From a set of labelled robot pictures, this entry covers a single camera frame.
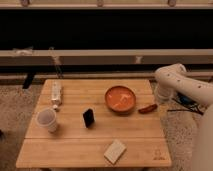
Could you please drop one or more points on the beige sponge block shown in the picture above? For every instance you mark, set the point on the beige sponge block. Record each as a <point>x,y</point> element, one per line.
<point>115,150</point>

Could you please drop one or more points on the orange bowl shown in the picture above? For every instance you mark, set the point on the orange bowl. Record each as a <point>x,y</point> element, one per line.
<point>120,99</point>

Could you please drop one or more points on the clear plastic cup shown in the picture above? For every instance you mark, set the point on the clear plastic cup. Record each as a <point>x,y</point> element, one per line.
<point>47,119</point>

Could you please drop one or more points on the wooden folding table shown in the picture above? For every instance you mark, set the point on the wooden folding table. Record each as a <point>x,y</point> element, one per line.
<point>76,146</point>

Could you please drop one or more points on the white tube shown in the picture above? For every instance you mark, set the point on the white tube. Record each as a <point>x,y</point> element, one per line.
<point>56,95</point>

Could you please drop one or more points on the black eraser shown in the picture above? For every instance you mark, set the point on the black eraser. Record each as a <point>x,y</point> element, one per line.
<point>88,117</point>

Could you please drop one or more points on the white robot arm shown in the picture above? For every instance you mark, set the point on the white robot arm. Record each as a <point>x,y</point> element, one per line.
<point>173,78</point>

